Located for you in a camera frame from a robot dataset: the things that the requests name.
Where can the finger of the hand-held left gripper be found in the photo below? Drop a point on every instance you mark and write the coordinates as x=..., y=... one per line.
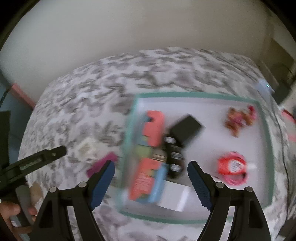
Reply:
x=4, y=134
x=34, y=162

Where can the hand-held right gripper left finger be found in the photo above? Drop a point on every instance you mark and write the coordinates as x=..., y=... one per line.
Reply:
x=104, y=185

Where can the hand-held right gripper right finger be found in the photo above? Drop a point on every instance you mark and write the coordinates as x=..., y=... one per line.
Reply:
x=198, y=185

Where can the purple lighter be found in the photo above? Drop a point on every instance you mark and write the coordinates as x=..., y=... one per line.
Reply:
x=101, y=163

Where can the white charger cube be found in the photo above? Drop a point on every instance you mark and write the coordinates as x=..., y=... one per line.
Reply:
x=173, y=194

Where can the pink kids watch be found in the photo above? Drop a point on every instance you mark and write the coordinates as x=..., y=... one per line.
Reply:
x=233, y=180

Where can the black toy car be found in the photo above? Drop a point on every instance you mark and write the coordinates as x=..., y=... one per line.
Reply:
x=174, y=155

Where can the pink blue toy block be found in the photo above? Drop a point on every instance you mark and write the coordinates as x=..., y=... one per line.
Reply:
x=153, y=127
x=143, y=180

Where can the cream plug adapter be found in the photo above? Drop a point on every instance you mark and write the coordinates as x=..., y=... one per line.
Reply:
x=86, y=148

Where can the black charger cube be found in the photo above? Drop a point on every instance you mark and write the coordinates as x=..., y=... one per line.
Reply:
x=186, y=127

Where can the teal rimmed white tray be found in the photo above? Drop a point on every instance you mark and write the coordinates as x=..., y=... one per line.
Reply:
x=208, y=111

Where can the toy puppy with pink helmet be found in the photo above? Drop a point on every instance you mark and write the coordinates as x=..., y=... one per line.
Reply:
x=238, y=119

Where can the person's left hand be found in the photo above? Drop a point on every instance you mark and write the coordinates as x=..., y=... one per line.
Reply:
x=7, y=213

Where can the dark teal cabinet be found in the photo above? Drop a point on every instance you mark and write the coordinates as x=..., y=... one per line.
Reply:
x=13, y=120

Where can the pink board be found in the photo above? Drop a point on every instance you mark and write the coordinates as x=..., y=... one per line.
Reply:
x=23, y=95

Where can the grey floral bedspread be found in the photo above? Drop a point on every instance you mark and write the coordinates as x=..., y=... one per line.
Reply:
x=81, y=104

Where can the small white device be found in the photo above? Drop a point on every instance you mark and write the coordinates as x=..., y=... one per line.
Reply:
x=264, y=87

